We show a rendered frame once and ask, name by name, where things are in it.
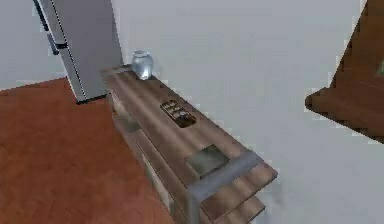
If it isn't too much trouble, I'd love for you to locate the brown wooden console table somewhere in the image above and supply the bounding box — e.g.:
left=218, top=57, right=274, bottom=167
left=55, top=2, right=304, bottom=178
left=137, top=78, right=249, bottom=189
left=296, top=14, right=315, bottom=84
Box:
left=100, top=64, right=279, bottom=224

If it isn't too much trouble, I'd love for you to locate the dark remote control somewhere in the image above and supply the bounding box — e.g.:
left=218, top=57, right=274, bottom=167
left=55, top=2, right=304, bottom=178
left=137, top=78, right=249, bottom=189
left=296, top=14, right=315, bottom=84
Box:
left=159, top=99, right=197, bottom=129

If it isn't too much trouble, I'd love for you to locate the black fridge handle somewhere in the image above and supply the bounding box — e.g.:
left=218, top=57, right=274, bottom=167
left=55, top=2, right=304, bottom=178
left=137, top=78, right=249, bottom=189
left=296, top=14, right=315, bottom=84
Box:
left=32, top=0, right=51, bottom=33
left=46, top=32, right=60, bottom=56

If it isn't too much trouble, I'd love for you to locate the grey fridge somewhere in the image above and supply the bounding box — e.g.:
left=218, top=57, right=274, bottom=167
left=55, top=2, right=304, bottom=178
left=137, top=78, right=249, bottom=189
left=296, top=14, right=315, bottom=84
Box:
left=32, top=0, right=125, bottom=106

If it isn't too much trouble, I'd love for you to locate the clear glass vase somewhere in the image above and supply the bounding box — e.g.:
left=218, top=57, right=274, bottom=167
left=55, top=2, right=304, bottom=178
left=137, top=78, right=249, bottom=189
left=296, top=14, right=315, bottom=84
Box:
left=131, top=49, right=155, bottom=81

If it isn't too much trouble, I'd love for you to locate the brown wooden cupboard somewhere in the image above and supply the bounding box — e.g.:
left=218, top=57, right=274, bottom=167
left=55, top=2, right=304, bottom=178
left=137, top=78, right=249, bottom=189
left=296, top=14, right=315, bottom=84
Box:
left=304, top=0, right=384, bottom=145

